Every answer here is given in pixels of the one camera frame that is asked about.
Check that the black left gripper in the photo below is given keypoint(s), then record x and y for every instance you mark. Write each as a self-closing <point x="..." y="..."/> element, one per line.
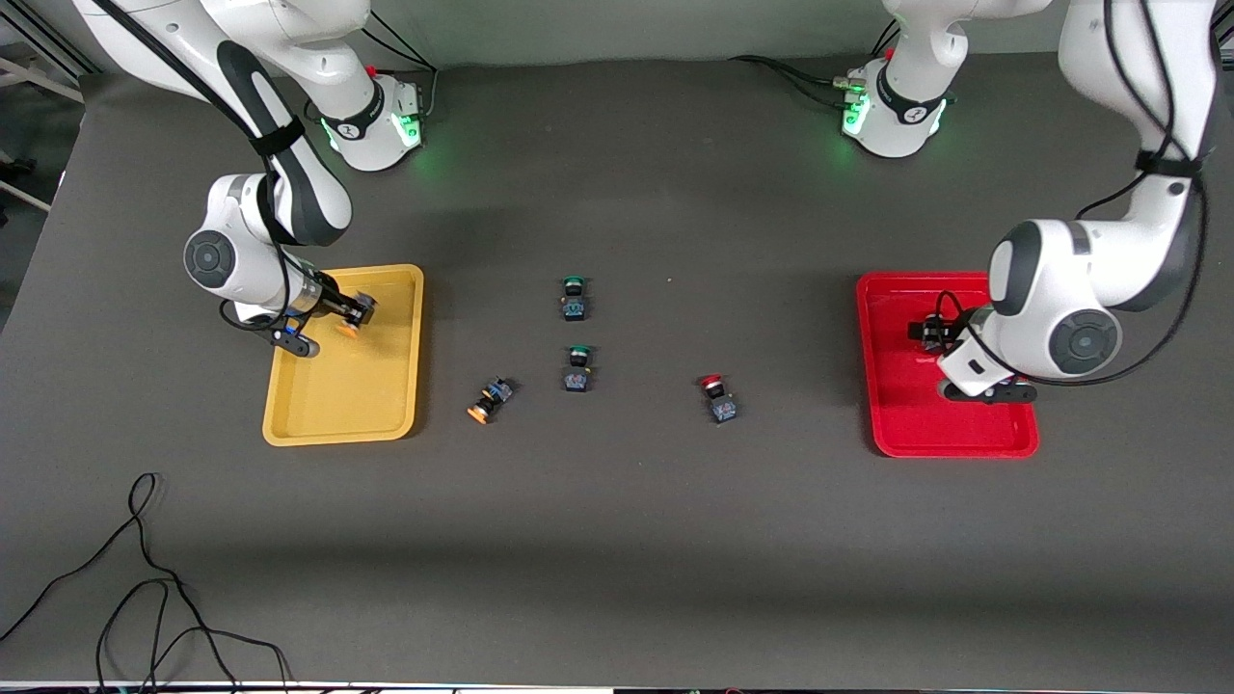
<point x="933" y="333"/>

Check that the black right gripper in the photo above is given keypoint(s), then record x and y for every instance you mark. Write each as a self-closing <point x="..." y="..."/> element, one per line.
<point x="337" y="304"/>

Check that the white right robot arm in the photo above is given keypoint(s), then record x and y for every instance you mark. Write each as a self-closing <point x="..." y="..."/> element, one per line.
<point x="241" y="251"/>

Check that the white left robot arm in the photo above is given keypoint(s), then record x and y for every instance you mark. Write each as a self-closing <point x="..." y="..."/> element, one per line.
<point x="1070" y="289"/>

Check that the red plastic tray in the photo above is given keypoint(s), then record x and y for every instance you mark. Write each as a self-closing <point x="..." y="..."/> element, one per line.
<point x="906" y="414"/>

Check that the yellow plastic tray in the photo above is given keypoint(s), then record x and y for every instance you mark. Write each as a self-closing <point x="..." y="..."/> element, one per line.
<point x="347" y="395"/>

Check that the red mushroom push button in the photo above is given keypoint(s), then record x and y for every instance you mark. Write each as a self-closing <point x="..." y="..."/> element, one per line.
<point x="719" y="398"/>

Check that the green mushroom push button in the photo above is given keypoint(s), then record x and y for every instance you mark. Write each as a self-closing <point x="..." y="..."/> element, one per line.
<point x="575" y="301"/>
<point x="576" y="371"/>

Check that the white metal frame bar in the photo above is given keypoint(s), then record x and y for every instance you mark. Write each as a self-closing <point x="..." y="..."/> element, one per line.
<point x="39" y="82"/>

